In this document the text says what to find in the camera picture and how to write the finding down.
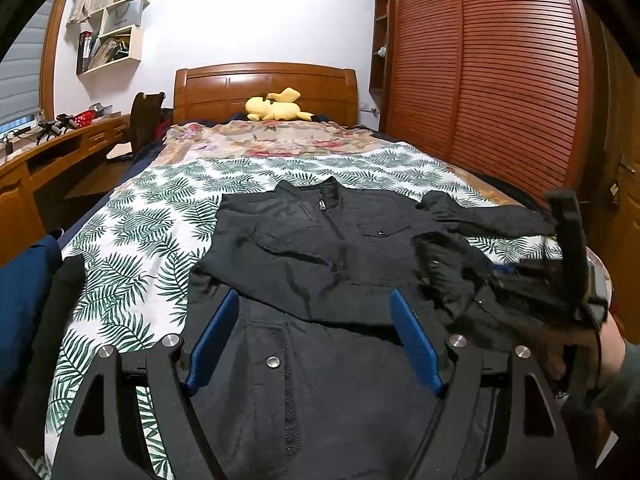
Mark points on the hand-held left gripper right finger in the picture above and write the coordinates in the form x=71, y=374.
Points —
x=415, y=340

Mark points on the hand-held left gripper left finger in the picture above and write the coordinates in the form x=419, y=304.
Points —
x=215, y=340

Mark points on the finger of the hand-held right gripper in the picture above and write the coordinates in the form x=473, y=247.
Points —
x=505, y=267

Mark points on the black jacket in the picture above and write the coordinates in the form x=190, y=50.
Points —
x=325, y=245

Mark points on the person's right hand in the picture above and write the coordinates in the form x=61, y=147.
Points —
x=612, y=350

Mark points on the wooden door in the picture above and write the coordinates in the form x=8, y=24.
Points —
x=625, y=185

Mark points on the leaf print blanket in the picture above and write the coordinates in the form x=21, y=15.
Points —
x=140, y=240

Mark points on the folded black cloth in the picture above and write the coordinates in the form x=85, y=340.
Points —
x=55, y=340

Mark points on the wooden louvered wardrobe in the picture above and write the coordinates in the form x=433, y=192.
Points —
x=500, y=85

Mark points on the floral blanket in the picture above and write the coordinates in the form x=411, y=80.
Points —
x=260, y=142

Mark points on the narrow open wooden shelf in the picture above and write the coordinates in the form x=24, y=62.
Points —
x=378, y=75

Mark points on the dark brown chair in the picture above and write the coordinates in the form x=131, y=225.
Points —
x=145, y=115

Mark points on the yellow plush toy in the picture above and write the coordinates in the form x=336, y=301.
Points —
x=275, y=107

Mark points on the wooden desk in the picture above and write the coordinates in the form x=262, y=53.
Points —
x=15, y=195

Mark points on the wooden bed headboard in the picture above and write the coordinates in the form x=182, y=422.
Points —
x=225, y=90

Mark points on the red basket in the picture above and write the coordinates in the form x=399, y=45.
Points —
x=84, y=118

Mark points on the black tripod device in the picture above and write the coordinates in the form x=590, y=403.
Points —
x=52, y=127

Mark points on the row of binders and books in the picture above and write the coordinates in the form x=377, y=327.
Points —
x=95, y=49

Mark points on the grey window blind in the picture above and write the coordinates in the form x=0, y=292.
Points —
x=25, y=80

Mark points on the white paper bag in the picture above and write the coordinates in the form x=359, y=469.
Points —
x=120, y=16

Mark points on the wall socket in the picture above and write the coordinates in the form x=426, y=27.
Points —
x=369, y=108

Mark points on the white wall shelf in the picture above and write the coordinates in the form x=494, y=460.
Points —
x=135, y=45

